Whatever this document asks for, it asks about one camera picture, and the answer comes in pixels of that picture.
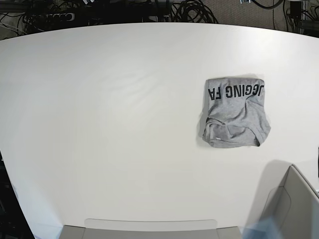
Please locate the grey T-shirt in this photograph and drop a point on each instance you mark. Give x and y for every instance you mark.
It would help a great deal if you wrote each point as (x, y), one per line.
(234, 111)

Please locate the black power strip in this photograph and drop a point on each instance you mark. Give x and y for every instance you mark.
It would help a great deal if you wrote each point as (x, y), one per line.
(55, 17)

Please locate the grey plastic bin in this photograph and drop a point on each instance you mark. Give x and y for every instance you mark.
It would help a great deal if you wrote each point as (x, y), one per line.
(291, 211)

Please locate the grey tray front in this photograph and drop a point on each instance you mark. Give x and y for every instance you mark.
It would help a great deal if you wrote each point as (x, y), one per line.
(112, 229)

